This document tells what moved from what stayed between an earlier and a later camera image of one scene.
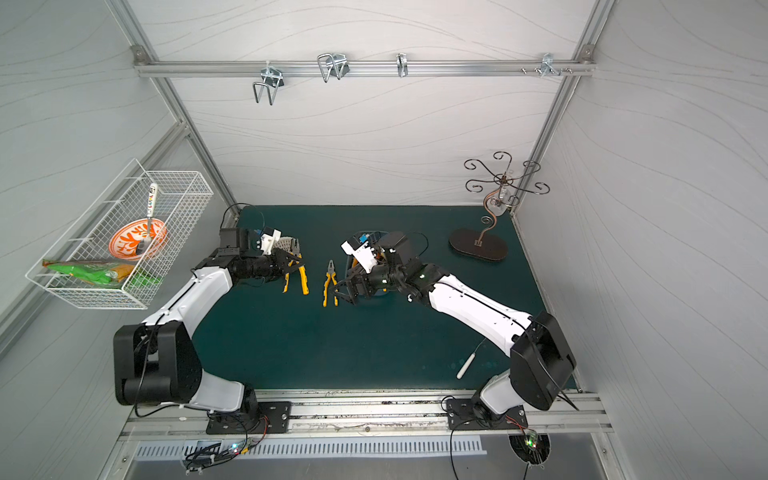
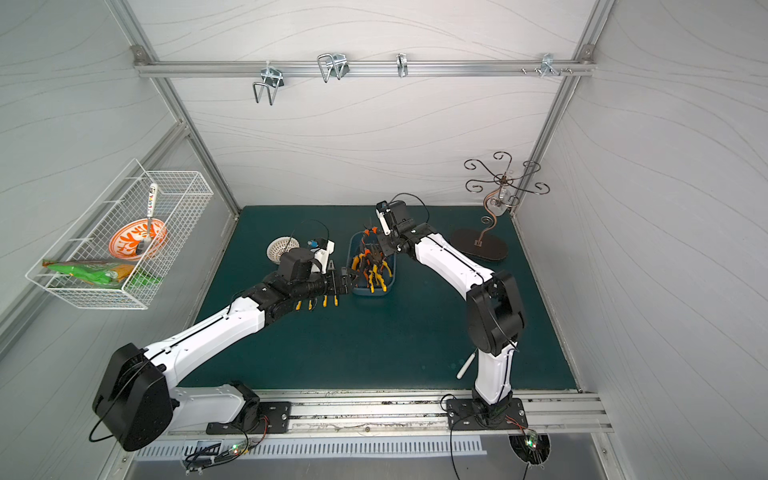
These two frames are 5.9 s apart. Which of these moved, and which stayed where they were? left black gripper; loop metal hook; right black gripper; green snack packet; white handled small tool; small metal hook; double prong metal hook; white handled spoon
Moved: right black gripper; left black gripper
Stayed: green snack packet; white handled spoon; white handled small tool; small metal hook; loop metal hook; double prong metal hook
